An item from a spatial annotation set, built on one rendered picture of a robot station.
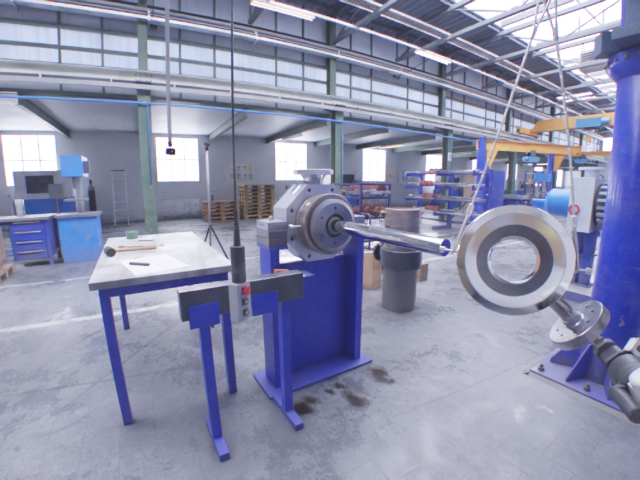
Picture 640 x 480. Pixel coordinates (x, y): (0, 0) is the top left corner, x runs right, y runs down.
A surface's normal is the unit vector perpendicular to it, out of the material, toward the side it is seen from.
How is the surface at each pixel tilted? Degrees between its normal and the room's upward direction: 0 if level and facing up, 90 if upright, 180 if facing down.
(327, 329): 90
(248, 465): 0
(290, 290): 90
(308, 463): 0
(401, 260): 90
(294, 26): 90
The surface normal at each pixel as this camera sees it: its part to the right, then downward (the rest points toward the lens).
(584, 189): -0.86, 0.09
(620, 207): -0.96, 0.05
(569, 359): -0.60, 0.14
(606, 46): -0.39, 0.16
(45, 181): 0.51, 0.15
